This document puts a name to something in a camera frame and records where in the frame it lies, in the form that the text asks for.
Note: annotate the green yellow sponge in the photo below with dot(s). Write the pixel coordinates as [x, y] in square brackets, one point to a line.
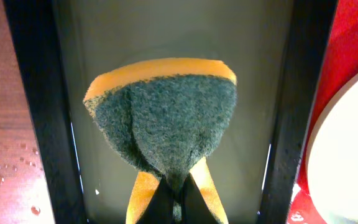
[165, 117]

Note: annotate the dark green sponge tray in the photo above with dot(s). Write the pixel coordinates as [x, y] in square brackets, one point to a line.
[276, 49]

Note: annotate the red plastic tray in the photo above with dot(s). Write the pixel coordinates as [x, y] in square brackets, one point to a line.
[340, 65]

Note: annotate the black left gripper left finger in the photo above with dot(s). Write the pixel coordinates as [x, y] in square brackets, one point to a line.
[160, 208]

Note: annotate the light green plate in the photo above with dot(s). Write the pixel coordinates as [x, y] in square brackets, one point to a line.
[332, 157]

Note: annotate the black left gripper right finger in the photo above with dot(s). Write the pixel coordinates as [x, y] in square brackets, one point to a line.
[194, 209]

